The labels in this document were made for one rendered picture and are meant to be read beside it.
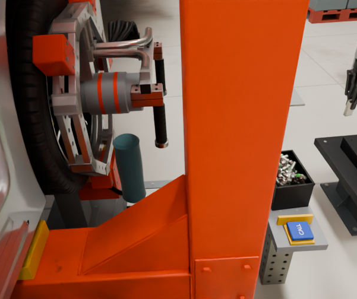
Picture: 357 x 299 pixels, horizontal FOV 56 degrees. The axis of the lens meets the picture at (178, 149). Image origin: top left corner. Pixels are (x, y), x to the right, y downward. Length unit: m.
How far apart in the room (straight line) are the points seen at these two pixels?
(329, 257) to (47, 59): 1.47
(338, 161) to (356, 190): 0.21
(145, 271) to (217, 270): 0.17
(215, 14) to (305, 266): 1.42
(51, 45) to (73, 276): 0.54
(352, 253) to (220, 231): 1.21
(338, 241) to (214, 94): 1.46
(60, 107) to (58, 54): 0.14
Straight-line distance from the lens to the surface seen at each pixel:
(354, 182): 1.74
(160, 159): 2.20
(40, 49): 0.87
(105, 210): 1.62
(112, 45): 1.13
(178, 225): 0.70
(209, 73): 0.49
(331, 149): 1.90
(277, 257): 1.47
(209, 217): 0.67
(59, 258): 0.91
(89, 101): 1.12
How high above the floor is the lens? 1.38
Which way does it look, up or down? 37 degrees down
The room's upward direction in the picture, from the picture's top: 3 degrees counter-clockwise
